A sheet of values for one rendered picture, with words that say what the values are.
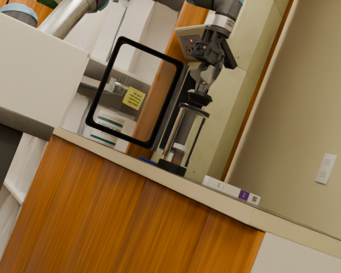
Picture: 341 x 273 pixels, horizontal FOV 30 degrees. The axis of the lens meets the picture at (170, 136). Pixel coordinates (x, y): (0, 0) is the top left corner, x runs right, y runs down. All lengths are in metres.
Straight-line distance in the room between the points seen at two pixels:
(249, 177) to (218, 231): 1.33
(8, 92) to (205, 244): 0.63
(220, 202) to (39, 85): 0.57
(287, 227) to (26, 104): 0.74
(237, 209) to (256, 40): 1.22
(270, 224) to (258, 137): 1.51
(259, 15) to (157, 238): 1.11
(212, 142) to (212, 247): 0.99
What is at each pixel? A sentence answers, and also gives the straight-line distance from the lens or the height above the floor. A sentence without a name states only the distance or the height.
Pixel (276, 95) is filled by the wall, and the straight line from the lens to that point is 2.90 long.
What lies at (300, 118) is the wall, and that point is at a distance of 2.68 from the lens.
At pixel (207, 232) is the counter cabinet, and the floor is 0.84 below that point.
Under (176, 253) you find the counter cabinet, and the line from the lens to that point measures 1.67.
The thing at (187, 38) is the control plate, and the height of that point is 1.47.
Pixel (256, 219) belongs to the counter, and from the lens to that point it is 1.38.
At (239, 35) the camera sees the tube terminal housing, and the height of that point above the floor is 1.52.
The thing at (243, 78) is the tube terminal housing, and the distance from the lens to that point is 2.51.
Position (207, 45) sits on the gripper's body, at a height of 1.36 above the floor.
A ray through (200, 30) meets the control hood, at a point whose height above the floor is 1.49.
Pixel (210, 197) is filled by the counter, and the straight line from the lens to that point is 1.54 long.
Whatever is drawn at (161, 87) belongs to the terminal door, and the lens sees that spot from 2.71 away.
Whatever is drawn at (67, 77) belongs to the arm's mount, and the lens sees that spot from 1.73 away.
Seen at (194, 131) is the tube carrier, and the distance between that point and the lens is 2.09.
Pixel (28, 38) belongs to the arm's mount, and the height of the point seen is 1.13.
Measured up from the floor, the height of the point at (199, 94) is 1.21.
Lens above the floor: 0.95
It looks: 3 degrees up
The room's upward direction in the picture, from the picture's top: 21 degrees clockwise
